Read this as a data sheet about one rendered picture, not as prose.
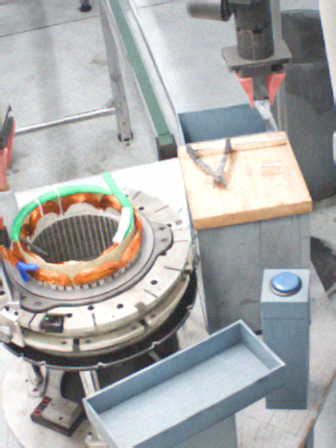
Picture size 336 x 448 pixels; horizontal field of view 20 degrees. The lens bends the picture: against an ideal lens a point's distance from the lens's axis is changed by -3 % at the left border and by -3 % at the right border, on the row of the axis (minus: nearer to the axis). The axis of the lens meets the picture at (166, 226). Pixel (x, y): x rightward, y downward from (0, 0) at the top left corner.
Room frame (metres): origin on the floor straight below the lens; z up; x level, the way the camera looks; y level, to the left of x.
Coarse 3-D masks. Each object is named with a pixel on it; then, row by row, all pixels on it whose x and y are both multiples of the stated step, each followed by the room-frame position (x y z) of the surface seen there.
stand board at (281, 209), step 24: (216, 144) 1.34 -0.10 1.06; (288, 144) 1.31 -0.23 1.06; (192, 168) 1.28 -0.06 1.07; (216, 168) 1.27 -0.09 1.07; (240, 168) 1.26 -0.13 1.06; (288, 168) 1.25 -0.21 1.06; (192, 192) 1.22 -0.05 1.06; (216, 192) 1.21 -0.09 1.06; (240, 192) 1.20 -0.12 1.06; (264, 192) 1.19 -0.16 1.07; (288, 192) 1.18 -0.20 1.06; (192, 216) 1.17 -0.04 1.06; (216, 216) 1.15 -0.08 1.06; (240, 216) 1.15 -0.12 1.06; (264, 216) 1.15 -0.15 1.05
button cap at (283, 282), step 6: (276, 276) 1.02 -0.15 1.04; (282, 276) 1.02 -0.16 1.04; (288, 276) 1.01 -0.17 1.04; (294, 276) 1.01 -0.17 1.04; (276, 282) 1.01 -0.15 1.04; (282, 282) 1.00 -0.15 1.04; (288, 282) 1.00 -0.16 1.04; (294, 282) 1.00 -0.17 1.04; (276, 288) 1.00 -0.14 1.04; (282, 288) 0.99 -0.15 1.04; (288, 288) 0.99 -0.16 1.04; (294, 288) 0.99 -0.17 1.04
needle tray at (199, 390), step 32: (192, 352) 0.88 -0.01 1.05; (224, 352) 0.90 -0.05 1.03; (256, 352) 0.88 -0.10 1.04; (128, 384) 0.84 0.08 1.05; (160, 384) 0.86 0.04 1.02; (192, 384) 0.85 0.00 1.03; (224, 384) 0.84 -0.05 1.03; (256, 384) 0.80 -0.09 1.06; (96, 416) 0.78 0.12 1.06; (128, 416) 0.81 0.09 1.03; (160, 416) 0.80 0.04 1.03; (192, 416) 0.76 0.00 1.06; (224, 416) 0.78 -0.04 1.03
